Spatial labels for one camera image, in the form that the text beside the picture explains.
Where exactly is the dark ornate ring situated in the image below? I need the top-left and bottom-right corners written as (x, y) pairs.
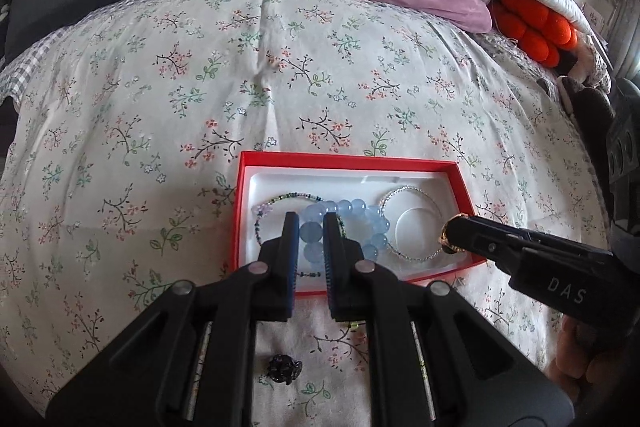
top-left (257, 353), bottom-right (304, 386)

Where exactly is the floral bedsheet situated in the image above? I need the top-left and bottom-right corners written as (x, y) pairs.
top-left (0, 0), bottom-right (617, 427)

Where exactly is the blue bead bracelet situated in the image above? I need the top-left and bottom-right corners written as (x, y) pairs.
top-left (298, 199), bottom-right (392, 266)

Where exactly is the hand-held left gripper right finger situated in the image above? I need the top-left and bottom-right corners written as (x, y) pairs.
top-left (322, 212), bottom-right (576, 427)

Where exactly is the orange knotted cushion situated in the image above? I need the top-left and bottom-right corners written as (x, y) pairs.
top-left (489, 0), bottom-right (579, 68)

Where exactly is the gold ring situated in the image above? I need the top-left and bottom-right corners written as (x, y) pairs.
top-left (438, 219), bottom-right (459, 254)

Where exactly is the dark brown plush toy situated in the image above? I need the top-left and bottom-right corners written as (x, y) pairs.
top-left (556, 75), bottom-right (617, 148)

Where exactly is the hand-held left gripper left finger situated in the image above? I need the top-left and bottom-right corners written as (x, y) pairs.
top-left (45, 212), bottom-right (301, 427)

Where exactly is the red jewelry box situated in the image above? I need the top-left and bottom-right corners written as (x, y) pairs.
top-left (233, 150), bottom-right (489, 298)

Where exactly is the person's right hand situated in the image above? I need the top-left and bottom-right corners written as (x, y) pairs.
top-left (546, 314), bottom-right (626, 408)

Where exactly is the silver bead bracelet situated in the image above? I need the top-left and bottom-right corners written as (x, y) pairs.
top-left (378, 186), bottom-right (452, 264)

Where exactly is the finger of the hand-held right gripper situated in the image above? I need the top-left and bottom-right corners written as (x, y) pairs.
top-left (444, 215), bottom-right (526, 266)

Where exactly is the thin multicolour bead bracelet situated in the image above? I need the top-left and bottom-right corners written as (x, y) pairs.
top-left (251, 192), bottom-right (347, 281)

